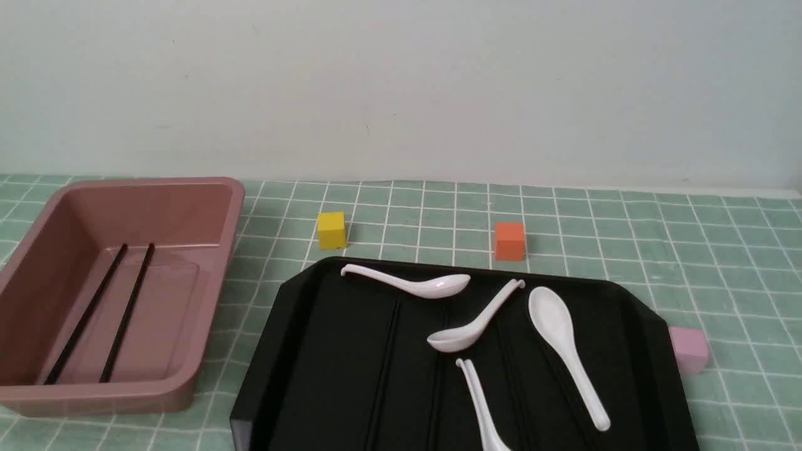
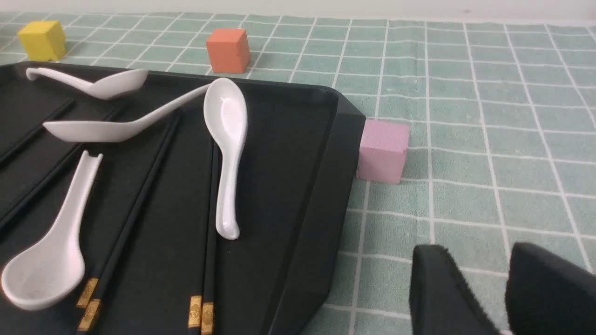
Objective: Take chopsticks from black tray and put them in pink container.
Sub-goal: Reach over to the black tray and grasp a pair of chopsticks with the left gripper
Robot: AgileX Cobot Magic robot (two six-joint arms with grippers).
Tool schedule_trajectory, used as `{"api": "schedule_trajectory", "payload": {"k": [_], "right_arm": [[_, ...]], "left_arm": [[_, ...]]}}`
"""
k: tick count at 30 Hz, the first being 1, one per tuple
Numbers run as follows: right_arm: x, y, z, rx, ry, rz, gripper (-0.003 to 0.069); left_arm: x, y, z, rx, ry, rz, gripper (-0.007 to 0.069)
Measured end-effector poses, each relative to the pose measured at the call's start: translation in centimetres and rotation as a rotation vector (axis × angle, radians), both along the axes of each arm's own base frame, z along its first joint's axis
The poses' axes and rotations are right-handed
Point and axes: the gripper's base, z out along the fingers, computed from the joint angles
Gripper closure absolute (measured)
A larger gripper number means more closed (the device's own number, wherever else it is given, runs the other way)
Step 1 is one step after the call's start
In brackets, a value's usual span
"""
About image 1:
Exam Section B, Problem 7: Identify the yellow cube block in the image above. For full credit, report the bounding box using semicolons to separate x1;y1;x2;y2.
317;211;347;249

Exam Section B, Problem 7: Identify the white soup spoon top left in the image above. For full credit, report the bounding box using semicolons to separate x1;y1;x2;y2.
340;264;471;299

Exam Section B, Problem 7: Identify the white soup spoon right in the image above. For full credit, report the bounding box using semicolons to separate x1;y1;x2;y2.
529;286;611;432

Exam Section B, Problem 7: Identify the orange cube block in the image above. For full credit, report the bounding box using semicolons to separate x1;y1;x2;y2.
494;222;526;261

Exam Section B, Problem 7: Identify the pink cube block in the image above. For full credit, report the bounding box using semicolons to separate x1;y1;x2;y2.
669;326;710;374

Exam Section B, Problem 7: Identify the pink plastic bin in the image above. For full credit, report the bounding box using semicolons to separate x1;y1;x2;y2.
1;177;244;417

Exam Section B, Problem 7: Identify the green checkered tablecloth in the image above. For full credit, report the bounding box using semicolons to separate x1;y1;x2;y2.
1;179;801;450

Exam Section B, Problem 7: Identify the black plastic tray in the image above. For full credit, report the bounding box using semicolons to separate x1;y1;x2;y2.
230;257;700;450

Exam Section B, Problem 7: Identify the white soup spoon middle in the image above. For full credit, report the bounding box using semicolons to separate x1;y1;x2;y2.
427;279;525;353

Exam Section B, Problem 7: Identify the white soup spoon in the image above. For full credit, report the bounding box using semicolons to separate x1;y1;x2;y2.
529;286;611;432
340;264;471;299
427;279;525;353
456;358;511;450

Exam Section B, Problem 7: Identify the white soup spoon bottom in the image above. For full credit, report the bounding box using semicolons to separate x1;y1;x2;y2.
456;358;511;450

